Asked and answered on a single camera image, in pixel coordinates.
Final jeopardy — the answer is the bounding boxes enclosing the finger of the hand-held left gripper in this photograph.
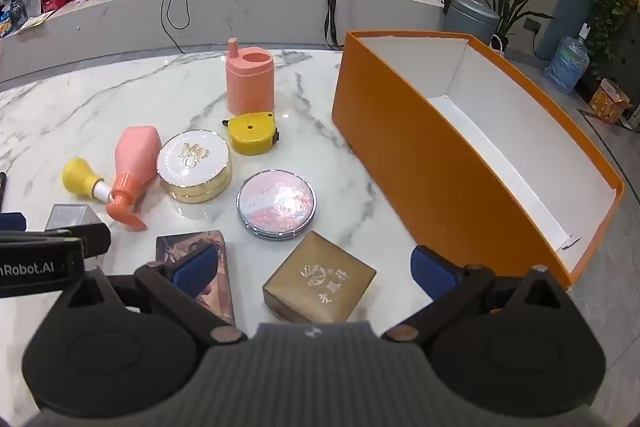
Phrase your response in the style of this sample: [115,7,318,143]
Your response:
[50,222,112,259]
[0,172,27,234]

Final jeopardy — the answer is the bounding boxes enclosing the brown square box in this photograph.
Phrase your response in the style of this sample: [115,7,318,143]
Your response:
[262,231,377,324]

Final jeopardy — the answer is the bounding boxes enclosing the water jug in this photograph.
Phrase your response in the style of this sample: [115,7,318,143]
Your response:
[544,34,591,95]

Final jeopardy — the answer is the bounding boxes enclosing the long leaf potted plant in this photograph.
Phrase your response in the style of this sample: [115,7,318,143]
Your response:
[472,0,563,52]

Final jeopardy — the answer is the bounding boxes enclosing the pink cup with spout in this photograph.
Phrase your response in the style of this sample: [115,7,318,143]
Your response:
[225,37,275,115]

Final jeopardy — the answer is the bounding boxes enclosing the marble tv console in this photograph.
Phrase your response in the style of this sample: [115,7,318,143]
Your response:
[0,0,451,82]

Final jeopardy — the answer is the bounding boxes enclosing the yellow tape measure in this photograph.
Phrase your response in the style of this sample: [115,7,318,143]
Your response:
[222,110,281,156]

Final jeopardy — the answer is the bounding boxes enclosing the orange box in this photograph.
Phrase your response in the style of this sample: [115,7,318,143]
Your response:
[331,31,627,290]

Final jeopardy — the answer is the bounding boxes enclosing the silver box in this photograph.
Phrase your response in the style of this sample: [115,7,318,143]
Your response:
[45,203,103,238]

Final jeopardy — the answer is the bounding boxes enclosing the black cable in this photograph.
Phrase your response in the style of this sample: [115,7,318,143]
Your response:
[160,0,196,54]

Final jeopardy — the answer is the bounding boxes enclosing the grey trash bin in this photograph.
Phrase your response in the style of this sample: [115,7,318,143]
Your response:
[442,0,501,45]

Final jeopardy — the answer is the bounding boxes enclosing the pink pump bottle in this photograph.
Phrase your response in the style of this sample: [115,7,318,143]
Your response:
[106,126,162,231]

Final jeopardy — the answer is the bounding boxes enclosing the loose papers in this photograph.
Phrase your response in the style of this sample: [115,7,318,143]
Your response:
[17,14,48,32]

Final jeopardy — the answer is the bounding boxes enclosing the printed cardboard box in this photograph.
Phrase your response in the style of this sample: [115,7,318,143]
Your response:
[587,78,633,125]

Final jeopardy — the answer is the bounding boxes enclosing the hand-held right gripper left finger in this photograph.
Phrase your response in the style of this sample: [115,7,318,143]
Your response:
[56,243,248,349]

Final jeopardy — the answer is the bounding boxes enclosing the gold white cushion compact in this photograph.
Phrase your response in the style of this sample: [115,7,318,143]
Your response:
[156,128,233,204]

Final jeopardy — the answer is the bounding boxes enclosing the picture card booklet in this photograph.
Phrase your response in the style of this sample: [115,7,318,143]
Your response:
[155,229,236,325]

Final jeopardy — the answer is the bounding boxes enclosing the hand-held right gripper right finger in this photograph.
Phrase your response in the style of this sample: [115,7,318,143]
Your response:
[381,245,583,342]

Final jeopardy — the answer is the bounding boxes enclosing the small yellow capped bottle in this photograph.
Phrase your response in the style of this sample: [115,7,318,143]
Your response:
[62,158,112,202]

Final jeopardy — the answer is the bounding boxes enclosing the pink round compact mirror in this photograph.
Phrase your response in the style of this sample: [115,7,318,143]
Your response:
[236,170,317,240]

